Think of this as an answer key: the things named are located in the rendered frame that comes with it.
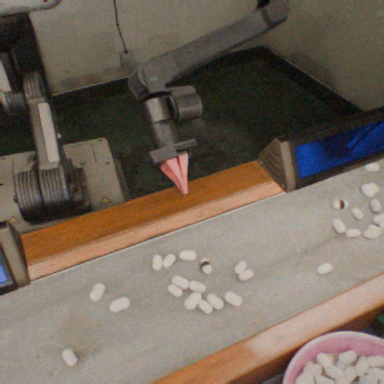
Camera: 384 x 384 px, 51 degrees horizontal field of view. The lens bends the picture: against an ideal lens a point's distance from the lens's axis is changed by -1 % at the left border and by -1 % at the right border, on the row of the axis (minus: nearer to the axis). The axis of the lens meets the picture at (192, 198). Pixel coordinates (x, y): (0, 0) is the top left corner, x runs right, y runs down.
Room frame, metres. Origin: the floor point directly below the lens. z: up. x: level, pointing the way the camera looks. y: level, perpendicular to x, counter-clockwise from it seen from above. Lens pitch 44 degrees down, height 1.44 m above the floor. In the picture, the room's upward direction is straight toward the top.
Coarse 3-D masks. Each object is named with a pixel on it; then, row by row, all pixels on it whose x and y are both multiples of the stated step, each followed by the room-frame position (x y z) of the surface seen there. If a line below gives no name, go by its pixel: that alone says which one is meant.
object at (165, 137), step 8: (168, 120) 0.70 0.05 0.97; (152, 128) 0.69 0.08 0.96; (160, 128) 0.69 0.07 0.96; (168, 128) 0.69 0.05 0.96; (152, 136) 0.68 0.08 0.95; (160, 136) 0.67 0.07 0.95; (168, 136) 0.67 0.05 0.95; (176, 136) 0.68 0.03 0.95; (160, 144) 0.66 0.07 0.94; (168, 144) 0.66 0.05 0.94; (176, 144) 0.66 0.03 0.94; (184, 144) 0.67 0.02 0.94; (192, 144) 0.67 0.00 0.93; (152, 152) 0.64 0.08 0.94
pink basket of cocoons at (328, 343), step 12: (324, 336) 0.33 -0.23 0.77; (336, 336) 0.34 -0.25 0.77; (348, 336) 0.34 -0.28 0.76; (360, 336) 0.34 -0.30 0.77; (372, 336) 0.33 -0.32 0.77; (312, 348) 0.32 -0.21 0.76; (324, 348) 0.33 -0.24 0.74; (336, 348) 0.33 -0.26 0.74; (348, 348) 0.33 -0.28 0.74; (360, 348) 0.33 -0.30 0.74; (372, 348) 0.32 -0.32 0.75; (300, 360) 0.30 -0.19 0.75; (312, 360) 0.31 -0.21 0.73; (288, 372) 0.27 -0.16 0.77; (300, 372) 0.29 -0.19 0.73
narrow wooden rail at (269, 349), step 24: (360, 288) 0.44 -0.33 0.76; (312, 312) 0.38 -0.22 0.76; (336, 312) 0.38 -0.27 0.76; (360, 312) 0.38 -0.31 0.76; (264, 336) 0.34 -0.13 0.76; (288, 336) 0.34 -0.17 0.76; (312, 336) 0.34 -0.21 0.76; (216, 360) 0.29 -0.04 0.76; (240, 360) 0.29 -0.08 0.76; (264, 360) 0.29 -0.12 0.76; (288, 360) 0.31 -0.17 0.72
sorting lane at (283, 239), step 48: (336, 192) 0.73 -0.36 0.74; (192, 240) 0.58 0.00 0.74; (240, 240) 0.58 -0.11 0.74; (288, 240) 0.58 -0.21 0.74; (336, 240) 0.58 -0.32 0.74; (48, 288) 0.45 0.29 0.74; (144, 288) 0.45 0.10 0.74; (240, 288) 0.45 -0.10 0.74; (288, 288) 0.45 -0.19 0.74; (336, 288) 0.45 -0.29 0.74; (0, 336) 0.35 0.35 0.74; (48, 336) 0.35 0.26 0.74; (96, 336) 0.35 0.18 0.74; (144, 336) 0.35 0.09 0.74; (192, 336) 0.35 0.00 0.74; (240, 336) 0.35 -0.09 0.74
